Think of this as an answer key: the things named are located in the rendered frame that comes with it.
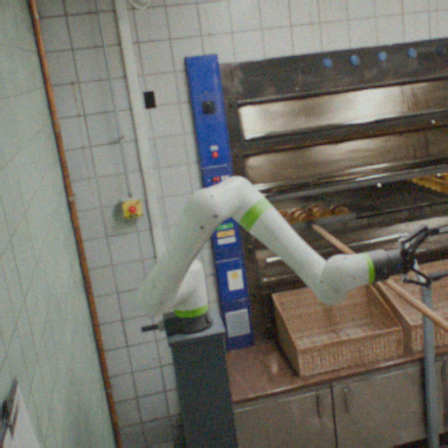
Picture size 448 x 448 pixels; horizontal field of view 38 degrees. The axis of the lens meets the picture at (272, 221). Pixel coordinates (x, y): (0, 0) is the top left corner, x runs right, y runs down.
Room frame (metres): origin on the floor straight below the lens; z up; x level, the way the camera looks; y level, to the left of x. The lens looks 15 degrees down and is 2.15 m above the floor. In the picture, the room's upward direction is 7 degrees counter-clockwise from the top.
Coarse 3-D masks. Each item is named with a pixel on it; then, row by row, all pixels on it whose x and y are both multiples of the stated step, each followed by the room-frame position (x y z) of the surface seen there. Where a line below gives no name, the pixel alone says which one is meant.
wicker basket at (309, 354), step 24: (360, 288) 3.37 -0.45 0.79; (288, 312) 3.26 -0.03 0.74; (312, 312) 3.28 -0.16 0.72; (336, 312) 3.30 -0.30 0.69; (360, 312) 3.33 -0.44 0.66; (384, 312) 3.13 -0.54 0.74; (288, 336) 2.98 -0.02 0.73; (312, 336) 3.24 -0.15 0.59; (336, 336) 3.21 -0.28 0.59; (360, 336) 2.89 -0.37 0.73; (384, 336) 3.15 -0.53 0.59; (312, 360) 2.84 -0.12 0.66; (336, 360) 2.87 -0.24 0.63; (360, 360) 2.89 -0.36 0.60
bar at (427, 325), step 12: (444, 228) 3.13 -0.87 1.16; (372, 240) 3.04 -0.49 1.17; (384, 240) 3.05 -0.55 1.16; (324, 252) 2.98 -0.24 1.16; (420, 288) 2.88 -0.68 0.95; (432, 324) 2.86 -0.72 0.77; (432, 336) 2.86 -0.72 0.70; (432, 348) 2.86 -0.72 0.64; (432, 360) 2.86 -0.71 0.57; (432, 372) 2.86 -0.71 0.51; (432, 384) 2.86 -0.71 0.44; (432, 396) 2.86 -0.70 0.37; (432, 408) 2.86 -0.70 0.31; (432, 420) 2.86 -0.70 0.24; (432, 432) 2.86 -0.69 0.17; (432, 444) 2.85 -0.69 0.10
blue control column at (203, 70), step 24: (192, 72) 3.21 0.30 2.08; (216, 72) 3.24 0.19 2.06; (216, 96) 3.23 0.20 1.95; (216, 120) 3.23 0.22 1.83; (216, 144) 3.23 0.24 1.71; (216, 168) 3.22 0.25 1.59; (240, 240) 3.24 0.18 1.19; (216, 264) 3.21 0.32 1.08; (240, 264) 3.24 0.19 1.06; (240, 336) 3.22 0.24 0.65
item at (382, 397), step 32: (256, 352) 3.15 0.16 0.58; (416, 352) 2.95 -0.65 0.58; (256, 384) 2.81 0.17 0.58; (288, 384) 2.77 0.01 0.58; (320, 384) 2.78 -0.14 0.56; (352, 384) 2.82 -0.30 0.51; (384, 384) 2.86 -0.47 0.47; (416, 384) 2.90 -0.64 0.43; (256, 416) 2.71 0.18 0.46; (288, 416) 2.75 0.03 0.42; (320, 416) 2.77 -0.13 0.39; (352, 416) 2.82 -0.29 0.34; (384, 416) 2.86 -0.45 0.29; (416, 416) 2.90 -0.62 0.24
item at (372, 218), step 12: (432, 204) 3.56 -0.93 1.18; (444, 204) 3.54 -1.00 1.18; (360, 216) 3.47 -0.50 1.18; (372, 216) 3.45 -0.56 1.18; (384, 216) 3.46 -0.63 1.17; (396, 216) 3.47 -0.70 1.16; (408, 216) 3.49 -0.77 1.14; (300, 228) 3.37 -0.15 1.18; (324, 228) 3.38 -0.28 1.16; (336, 228) 3.39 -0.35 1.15
